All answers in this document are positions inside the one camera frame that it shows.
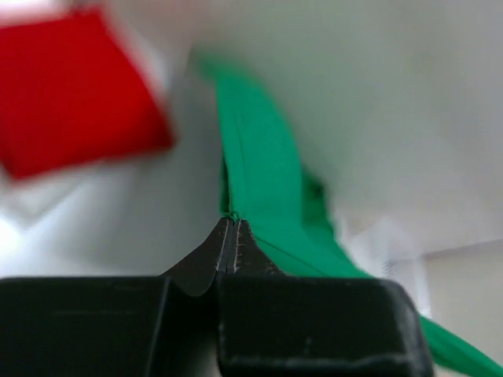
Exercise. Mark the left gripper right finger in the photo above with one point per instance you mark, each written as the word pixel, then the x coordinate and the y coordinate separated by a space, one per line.
pixel 246 258

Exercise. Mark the white t shirt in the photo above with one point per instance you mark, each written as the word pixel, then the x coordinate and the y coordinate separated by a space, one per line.
pixel 137 26

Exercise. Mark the white plastic basket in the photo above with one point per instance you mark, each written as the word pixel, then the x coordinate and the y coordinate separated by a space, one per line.
pixel 385 251

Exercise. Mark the red t shirt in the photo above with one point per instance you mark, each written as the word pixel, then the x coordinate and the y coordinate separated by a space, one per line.
pixel 70 95

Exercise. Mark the green t shirt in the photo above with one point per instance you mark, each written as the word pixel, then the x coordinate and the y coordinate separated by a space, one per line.
pixel 324 316

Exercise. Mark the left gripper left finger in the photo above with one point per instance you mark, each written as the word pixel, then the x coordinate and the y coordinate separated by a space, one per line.
pixel 194 274

